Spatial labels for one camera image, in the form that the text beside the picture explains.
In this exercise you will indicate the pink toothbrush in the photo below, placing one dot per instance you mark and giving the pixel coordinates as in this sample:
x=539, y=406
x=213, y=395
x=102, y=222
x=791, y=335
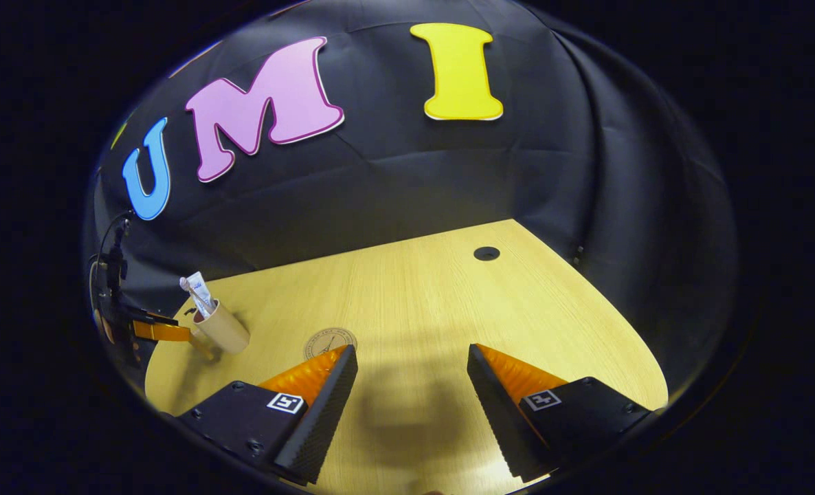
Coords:
x=185, y=283

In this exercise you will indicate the round wooden coaster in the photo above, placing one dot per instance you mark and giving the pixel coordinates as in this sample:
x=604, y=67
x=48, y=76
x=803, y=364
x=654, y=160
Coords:
x=325, y=340

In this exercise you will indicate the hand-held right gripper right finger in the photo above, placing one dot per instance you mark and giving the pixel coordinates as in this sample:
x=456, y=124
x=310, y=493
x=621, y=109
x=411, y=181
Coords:
x=493, y=412

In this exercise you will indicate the beige cup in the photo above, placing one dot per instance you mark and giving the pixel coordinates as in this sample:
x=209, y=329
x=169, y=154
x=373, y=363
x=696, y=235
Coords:
x=229, y=333

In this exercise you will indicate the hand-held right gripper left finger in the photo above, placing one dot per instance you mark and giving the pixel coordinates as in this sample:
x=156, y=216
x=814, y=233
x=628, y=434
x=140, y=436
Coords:
x=325, y=412

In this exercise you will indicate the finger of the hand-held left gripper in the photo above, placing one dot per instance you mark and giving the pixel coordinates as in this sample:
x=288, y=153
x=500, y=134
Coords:
x=163, y=332
x=150, y=317

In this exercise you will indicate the black backdrop cloth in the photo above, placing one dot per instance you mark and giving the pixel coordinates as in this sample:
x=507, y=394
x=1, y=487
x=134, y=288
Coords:
x=414, y=179

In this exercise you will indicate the white toothpaste tube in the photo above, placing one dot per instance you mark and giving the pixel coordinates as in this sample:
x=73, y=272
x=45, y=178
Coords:
x=200, y=287

